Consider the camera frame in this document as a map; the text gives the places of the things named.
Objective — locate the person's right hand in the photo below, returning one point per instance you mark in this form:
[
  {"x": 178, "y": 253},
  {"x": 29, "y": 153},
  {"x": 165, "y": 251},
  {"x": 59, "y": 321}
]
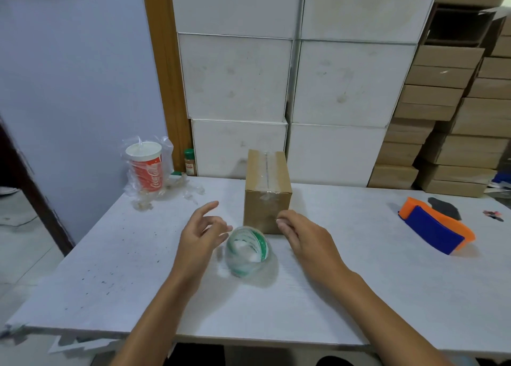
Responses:
[{"x": 311, "y": 244}]

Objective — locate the person's left hand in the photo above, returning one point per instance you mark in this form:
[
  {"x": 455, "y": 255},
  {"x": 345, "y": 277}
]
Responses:
[{"x": 197, "y": 244}]

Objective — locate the person's left fingers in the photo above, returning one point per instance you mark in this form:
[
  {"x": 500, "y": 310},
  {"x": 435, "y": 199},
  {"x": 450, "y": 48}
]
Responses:
[{"x": 213, "y": 222}]

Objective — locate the person's right fingers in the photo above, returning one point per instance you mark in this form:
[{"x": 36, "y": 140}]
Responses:
[{"x": 287, "y": 222}]

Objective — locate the person's left forearm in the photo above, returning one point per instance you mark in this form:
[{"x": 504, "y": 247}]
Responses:
[{"x": 155, "y": 321}]

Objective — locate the person's right forearm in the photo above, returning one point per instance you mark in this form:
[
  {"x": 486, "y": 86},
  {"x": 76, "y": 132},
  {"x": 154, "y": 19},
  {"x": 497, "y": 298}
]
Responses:
[{"x": 375, "y": 317}]

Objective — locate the small brown cardboard box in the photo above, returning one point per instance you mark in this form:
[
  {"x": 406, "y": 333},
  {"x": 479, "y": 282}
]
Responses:
[{"x": 266, "y": 190}]

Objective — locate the clear crumpled plastic wrap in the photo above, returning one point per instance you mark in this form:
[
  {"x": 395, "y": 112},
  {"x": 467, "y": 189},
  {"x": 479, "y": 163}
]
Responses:
[{"x": 187, "y": 188}]

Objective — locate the clear packing tape roll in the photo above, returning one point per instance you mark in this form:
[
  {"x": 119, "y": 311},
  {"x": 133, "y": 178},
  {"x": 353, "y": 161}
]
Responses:
[{"x": 248, "y": 251}]

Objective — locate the spice bottle with green cap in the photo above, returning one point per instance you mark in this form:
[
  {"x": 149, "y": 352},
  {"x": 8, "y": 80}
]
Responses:
[{"x": 190, "y": 162}]

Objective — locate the clear plastic bag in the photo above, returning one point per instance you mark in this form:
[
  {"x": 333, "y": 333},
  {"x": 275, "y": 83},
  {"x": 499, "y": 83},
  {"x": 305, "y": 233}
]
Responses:
[{"x": 133, "y": 186}]

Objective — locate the red paper cup with lid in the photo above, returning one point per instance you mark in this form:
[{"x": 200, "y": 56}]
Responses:
[{"x": 145, "y": 166}]

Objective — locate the stack of white boxes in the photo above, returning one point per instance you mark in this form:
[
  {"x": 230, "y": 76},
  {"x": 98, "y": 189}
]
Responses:
[{"x": 319, "y": 82}]

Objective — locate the orange and blue tape dispenser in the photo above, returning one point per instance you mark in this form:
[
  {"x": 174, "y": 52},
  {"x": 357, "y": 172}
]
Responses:
[{"x": 435, "y": 226}]

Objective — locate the black flat piece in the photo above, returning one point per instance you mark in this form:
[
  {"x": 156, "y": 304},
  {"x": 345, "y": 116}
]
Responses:
[{"x": 445, "y": 208}]

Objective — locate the stack of brown cardboard boxes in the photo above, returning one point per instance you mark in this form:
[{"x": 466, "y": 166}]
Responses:
[{"x": 451, "y": 110}]

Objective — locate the small pink and black scrap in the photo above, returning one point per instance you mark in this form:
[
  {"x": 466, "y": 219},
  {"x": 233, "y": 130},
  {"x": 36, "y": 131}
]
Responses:
[{"x": 493, "y": 214}]

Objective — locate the wooden door frame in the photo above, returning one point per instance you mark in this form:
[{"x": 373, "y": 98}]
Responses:
[{"x": 167, "y": 66}]

